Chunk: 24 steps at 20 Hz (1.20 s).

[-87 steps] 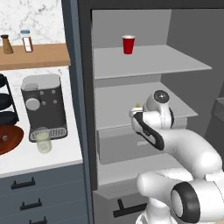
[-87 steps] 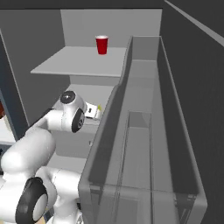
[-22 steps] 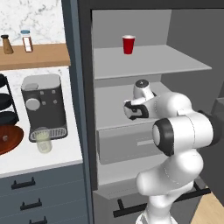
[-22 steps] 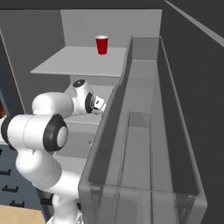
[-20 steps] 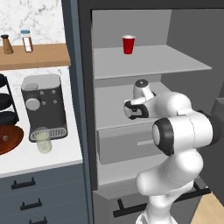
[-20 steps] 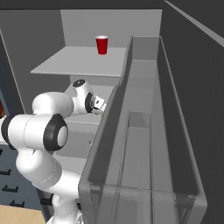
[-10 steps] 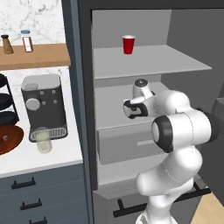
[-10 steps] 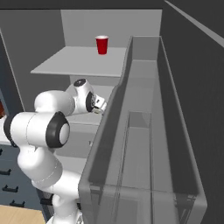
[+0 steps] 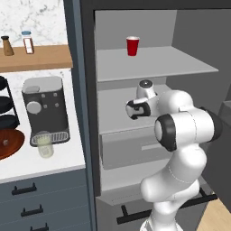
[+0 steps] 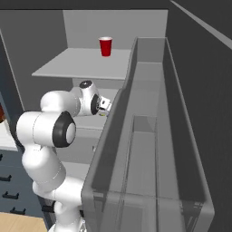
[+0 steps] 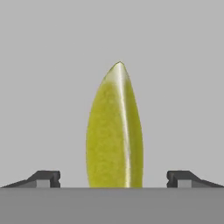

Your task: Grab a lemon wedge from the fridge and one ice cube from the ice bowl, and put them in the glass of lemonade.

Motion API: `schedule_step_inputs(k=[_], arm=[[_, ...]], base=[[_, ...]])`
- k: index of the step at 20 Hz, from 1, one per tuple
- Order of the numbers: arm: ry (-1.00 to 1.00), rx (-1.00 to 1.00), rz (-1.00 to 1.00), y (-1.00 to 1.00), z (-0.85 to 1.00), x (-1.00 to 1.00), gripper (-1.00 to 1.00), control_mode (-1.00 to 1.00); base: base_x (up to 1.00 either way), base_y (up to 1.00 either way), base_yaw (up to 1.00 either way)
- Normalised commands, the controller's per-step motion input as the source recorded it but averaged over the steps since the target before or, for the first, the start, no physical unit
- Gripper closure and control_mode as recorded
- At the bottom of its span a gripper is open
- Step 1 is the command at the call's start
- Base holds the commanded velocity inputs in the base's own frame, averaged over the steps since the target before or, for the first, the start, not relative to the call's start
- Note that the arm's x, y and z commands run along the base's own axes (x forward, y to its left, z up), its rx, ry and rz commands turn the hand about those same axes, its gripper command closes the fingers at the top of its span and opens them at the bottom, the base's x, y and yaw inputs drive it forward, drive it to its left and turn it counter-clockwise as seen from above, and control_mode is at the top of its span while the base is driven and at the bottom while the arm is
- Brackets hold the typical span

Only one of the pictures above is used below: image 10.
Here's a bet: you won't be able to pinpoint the grey fridge shelf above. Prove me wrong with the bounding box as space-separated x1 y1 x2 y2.
61 160 92 183
31 47 132 82
73 115 107 131

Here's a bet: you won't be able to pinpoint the grey fridge door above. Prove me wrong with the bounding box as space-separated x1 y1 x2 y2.
81 36 216 232

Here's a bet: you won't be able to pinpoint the grey fridge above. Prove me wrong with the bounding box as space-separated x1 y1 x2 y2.
0 8 169 232

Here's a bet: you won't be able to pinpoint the red plastic cup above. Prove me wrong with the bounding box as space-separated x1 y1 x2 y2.
98 36 113 58

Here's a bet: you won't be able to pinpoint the dark blue drawer cabinet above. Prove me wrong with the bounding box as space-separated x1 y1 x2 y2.
0 149 49 218

